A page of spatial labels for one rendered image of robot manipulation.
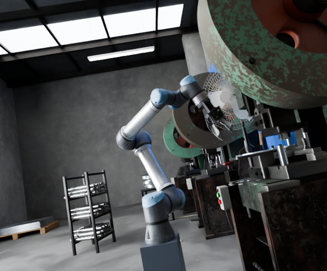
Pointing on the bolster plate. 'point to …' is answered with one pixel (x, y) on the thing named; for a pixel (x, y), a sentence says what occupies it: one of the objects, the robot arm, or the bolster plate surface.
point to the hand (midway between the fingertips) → (226, 134)
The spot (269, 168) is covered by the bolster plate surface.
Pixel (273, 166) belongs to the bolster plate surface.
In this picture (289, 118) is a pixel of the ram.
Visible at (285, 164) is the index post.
